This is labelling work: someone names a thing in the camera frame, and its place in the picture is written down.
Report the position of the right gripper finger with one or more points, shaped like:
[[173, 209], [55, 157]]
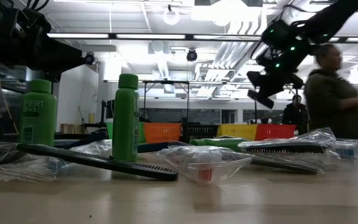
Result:
[[256, 96], [267, 102]]

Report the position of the small yellow container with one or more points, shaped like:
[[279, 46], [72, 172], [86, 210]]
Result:
[[91, 118]]

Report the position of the person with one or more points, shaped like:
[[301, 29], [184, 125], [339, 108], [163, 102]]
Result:
[[295, 115], [331, 99]]

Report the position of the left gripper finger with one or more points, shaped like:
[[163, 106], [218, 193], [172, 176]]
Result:
[[67, 60]]

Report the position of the black computer monitor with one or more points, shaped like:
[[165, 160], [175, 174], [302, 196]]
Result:
[[109, 109]]

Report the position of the black ceiling dome camera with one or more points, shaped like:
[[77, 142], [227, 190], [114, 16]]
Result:
[[89, 58], [192, 55]]

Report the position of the long ceiling light strip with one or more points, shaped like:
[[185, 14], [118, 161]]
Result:
[[148, 36]]

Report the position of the red plastic basket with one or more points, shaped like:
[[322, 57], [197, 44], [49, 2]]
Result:
[[275, 131]]

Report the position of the black plastic basket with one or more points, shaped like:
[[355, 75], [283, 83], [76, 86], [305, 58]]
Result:
[[200, 131]]

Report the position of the long black comb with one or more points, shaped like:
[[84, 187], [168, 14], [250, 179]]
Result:
[[104, 162]]

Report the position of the green Pert shampoo bottle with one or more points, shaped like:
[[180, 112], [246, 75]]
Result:
[[124, 124], [219, 142], [37, 118]]

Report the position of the yellow plastic basket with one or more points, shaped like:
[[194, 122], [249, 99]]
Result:
[[238, 130]]

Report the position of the wooden crate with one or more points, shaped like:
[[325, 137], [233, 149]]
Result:
[[71, 128]]

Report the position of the green plastic basket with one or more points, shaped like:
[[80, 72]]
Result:
[[141, 132]]

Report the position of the orange plastic basket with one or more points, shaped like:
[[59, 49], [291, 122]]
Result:
[[162, 132]]

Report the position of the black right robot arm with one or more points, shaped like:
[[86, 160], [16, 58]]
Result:
[[337, 15]]

